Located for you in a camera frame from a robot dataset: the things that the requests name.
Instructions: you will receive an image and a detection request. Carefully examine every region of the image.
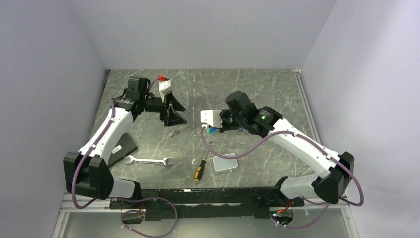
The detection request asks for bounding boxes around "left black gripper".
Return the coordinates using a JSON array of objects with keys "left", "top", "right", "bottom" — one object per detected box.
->
[{"left": 141, "top": 92, "right": 187, "bottom": 126}]

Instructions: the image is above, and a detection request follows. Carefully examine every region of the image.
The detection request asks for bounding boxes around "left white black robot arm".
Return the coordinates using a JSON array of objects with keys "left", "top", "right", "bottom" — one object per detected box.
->
[{"left": 63, "top": 76, "right": 187, "bottom": 208}]

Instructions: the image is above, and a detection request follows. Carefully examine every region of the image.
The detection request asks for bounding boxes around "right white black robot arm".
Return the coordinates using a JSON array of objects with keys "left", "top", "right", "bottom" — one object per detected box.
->
[{"left": 209, "top": 91, "right": 354, "bottom": 206}]

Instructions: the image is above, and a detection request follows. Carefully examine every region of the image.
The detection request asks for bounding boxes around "grey rectangular tin box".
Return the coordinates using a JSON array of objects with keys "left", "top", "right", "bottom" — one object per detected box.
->
[{"left": 212, "top": 156, "right": 238, "bottom": 172}]

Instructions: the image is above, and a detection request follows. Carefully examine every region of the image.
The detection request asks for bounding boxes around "black square plate rear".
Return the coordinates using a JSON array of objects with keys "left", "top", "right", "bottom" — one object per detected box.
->
[{"left": 107, "top": 132, "right": 138, "bottom": 168}]

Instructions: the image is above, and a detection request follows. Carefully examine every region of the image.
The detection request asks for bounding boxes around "silver open-end wrench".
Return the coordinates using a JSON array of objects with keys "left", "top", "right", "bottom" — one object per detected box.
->
[{"left": 125, "top": 155, "right": 172, "bottom": 168}]

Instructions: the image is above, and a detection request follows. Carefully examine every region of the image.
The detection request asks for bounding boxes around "yellow black screwdriver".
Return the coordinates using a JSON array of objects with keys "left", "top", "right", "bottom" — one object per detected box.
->
[{"left": 194, "top": 150, "right": 210, "bottom": 181}]

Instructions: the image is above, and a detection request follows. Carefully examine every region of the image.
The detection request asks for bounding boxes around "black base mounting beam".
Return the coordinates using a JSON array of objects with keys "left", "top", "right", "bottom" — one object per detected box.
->
[{"left": 109, "top": 186, "right": 304, "bottom": 221}]

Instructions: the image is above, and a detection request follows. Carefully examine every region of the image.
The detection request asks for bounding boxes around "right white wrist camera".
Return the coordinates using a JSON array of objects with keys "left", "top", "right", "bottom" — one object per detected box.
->
[{"left": 200, "top": 110, "right": 222, "bottom": 128}]

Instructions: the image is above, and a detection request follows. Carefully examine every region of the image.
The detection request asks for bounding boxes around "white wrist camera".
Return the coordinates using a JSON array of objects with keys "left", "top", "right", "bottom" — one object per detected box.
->
[
  {"left": 200, "top": 110, "right": 222, "bottom": 128},
  {"left": 157, "top": 75, "right": 173, "bottom": 102}
]

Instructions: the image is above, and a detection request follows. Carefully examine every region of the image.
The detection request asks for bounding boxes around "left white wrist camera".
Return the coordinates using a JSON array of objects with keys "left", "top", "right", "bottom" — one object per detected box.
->
[{"left": 157, "top": 75, "right": 173, "bottom": 102}]

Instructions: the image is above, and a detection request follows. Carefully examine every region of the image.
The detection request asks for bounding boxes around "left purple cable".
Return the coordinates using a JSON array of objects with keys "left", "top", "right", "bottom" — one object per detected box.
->
[{"left": 71, "top": 77, "right": 178, "bottom": 238}]

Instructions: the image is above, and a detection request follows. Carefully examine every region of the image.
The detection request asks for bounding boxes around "purple cable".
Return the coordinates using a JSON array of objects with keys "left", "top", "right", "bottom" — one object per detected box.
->
[
  {"left": 71, "top": 77, "right": 178, "bottom": 238},
  {"left": 200, "top": 126, "right": 365, "bottom": 230}
]

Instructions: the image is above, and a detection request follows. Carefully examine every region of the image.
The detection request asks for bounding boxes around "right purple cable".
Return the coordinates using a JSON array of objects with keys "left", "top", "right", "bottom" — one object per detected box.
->
[{"left": 200, "top": 126, "right": 365, "bottom": 230}]

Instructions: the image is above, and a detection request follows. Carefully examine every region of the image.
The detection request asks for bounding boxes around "aluminium extrusion rail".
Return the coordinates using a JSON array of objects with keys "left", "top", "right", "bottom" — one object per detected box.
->
[{"left": 59, "top": 193, "right": 114, "bottom": 213}]

